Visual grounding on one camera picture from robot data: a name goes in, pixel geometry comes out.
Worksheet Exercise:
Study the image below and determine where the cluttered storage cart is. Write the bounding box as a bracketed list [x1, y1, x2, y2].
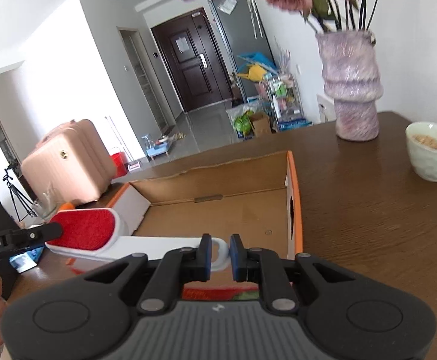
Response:
[227, 49, 312, 140]

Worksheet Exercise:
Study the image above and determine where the camera tripod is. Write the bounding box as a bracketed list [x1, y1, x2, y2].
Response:
[2, 161, 38, 222]

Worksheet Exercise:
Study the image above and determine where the red cardboard box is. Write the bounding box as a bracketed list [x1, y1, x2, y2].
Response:
[109, 149, 304, 301]

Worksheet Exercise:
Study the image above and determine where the pale green bowl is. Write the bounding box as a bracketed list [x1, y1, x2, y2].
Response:
[405, 121, 437, 182]

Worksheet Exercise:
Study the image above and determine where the red lint brush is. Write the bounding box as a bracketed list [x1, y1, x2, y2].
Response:
[44, 206, 230, 273]

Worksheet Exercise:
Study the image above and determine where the clear drinking glass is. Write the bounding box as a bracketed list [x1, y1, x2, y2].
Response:
[33, 188, 64, 221]

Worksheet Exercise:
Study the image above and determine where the grey refrigerator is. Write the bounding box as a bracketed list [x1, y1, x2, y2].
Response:
[209, 0, 274, 99]

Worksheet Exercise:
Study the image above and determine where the orange fruit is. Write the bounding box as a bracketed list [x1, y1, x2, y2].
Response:
[58, 202, 75, 211]

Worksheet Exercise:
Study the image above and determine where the purple ceramic vase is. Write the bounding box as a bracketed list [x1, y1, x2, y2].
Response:
[316, 31, 384, 142]

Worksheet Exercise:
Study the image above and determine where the blue tissue pack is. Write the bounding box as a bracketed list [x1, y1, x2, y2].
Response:
[8, 246, 44, 274]

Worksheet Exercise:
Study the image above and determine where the dark entrance door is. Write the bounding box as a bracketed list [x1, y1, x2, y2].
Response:
[152, 8, 232, 112]

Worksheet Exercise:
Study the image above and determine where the pink suitcase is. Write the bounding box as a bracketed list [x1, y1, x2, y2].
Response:
[21, 119, 116, 206]

